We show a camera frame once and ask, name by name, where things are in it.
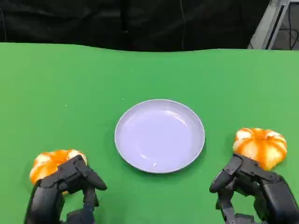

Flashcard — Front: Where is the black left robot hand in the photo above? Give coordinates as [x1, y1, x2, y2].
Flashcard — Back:
[23, 155, 107, 224]

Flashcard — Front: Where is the green table cloth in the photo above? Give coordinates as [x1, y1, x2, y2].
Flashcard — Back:
[0, 42, 299, 224]

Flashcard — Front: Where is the orange and white bread roll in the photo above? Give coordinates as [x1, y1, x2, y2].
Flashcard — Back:
[29, 149, 88, 195]
[233, 127, 287, 171]

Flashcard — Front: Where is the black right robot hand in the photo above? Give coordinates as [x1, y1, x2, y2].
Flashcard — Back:
[209, 154, 299, 224]

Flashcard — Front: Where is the black hanging cable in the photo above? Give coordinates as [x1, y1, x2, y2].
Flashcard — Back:
[180, 0, 186, 51]

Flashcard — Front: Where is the black curtain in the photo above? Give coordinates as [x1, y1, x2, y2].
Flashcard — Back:
[0, 0, 271, 52]

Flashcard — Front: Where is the grey metal frame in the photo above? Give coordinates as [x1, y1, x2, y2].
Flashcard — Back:
[247, 0, 299, 50]

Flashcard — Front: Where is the lilac plate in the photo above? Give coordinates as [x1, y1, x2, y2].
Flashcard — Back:
[114, 99, 206, 174]

